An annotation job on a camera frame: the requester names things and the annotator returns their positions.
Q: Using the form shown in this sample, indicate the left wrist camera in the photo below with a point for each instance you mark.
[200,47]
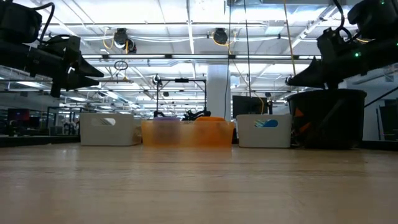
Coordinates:
[18,21]

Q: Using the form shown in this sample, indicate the black aluminium table frame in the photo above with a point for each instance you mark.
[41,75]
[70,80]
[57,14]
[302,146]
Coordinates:
[31,140]

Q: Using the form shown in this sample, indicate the purple foam die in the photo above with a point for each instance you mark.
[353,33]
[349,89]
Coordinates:
[166,118]

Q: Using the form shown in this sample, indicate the long ceiling light bar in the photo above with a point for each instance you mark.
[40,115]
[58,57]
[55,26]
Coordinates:
[192,56]

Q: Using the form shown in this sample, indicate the orange foam die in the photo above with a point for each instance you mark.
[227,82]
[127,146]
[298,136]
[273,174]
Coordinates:
[210,118]

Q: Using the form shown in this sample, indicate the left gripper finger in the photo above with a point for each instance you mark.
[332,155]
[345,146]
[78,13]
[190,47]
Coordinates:
[85,70]
[81,82]

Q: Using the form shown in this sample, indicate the light grey plastic bin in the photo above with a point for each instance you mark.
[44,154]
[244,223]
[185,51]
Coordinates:
[264,138]
[109,133]

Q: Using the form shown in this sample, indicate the orange plastic bin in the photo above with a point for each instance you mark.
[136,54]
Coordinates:
[186,137]

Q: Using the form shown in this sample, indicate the black metal frame rig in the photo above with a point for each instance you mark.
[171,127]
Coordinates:
[182,80]

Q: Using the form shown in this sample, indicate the black background monitor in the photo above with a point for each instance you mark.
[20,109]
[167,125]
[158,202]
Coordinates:
[248,105]

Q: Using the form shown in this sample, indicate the dark red background monitor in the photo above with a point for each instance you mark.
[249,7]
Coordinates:
[18,114]

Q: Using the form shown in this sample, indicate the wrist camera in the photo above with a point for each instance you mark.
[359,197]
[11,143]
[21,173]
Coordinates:
[18,21]
[376,18]

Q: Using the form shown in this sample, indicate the black background robot arm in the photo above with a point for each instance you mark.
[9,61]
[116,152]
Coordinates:
[196,114]

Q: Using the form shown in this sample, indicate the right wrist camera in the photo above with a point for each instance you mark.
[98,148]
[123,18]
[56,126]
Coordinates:
[376,18]

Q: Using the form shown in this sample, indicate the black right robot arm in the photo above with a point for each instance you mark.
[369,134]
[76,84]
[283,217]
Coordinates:
[385,53]

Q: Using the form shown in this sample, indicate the white pillar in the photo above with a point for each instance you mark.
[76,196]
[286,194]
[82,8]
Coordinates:
[219,90]

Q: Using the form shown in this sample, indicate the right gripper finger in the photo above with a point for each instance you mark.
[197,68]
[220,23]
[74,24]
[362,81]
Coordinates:
[311,81]
[313,70]

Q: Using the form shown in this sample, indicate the black bucket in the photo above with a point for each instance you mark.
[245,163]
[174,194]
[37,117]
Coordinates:
[326,118]

